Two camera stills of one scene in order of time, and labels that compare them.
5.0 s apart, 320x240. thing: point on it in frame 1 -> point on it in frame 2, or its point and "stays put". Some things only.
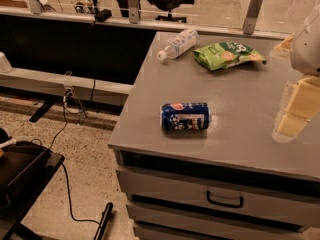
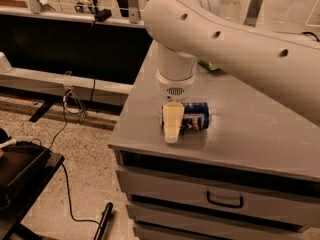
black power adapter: x=103 y=15 stays put
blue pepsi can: x=186 y=116 stays put
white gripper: x=307 y=50 -> x=175 y=88
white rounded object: x=5 y=66 stays put
